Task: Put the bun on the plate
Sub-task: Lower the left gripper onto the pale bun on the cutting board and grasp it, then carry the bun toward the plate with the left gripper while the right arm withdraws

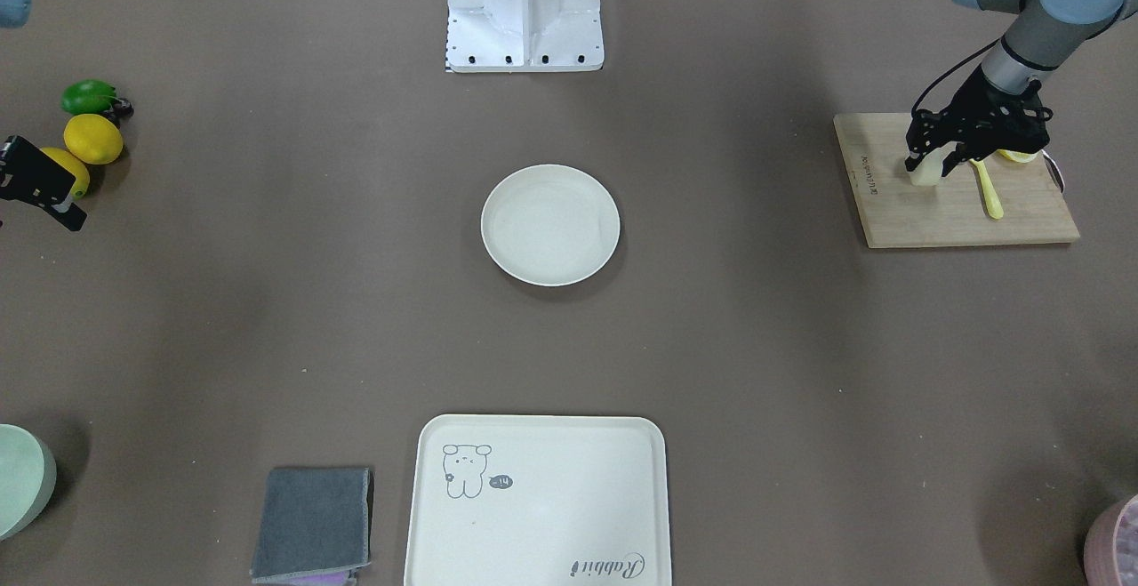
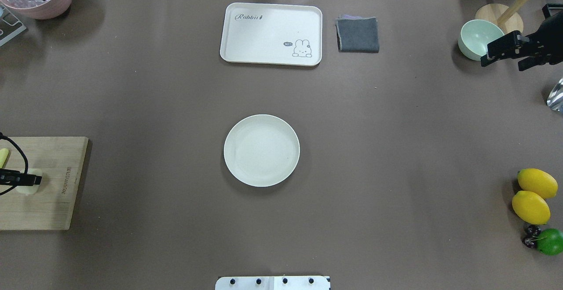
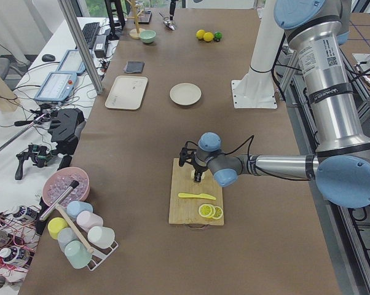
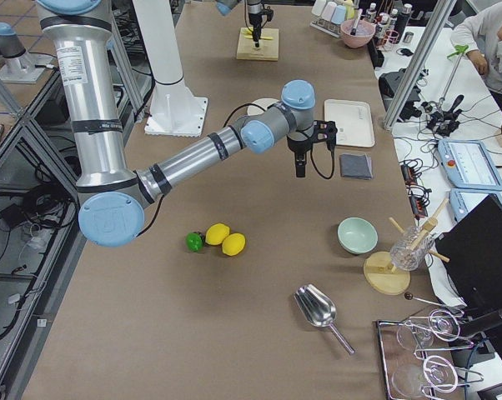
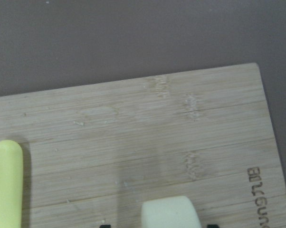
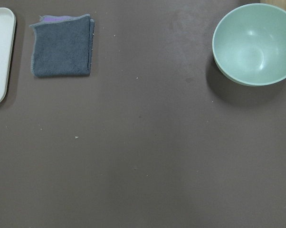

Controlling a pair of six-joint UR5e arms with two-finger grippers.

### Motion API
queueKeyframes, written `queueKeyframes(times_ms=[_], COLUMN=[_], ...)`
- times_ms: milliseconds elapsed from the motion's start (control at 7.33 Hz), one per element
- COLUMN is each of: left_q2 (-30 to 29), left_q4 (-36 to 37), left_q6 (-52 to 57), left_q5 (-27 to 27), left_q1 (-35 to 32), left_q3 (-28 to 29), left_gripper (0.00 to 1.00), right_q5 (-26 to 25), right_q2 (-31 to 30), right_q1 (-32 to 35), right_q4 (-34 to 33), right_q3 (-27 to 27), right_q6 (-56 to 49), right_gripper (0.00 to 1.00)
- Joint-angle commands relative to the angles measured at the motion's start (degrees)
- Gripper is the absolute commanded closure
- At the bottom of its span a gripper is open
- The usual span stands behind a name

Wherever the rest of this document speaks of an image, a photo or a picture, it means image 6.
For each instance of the grey folded cloth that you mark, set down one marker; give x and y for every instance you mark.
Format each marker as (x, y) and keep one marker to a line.
(63, 46)

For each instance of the cream rectangular tray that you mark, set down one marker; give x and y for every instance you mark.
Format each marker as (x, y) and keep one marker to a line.
(7, 32)

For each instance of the mint green bowl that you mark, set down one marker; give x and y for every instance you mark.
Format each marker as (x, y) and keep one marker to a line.
(249, 45)

